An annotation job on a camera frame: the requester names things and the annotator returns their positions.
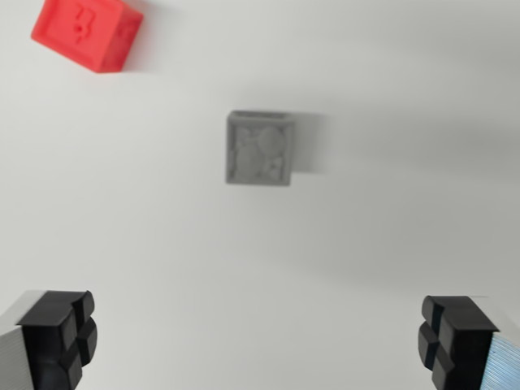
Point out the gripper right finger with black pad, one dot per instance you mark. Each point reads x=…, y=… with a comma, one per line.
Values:
x=463, y=345

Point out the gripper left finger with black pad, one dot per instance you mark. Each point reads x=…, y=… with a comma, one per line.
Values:
x=48, y=341

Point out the red embossed toy cube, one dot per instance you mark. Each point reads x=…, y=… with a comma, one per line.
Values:
x=87, y=34

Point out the grey embossed toy cube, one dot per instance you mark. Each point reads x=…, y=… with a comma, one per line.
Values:
x=260, y=150

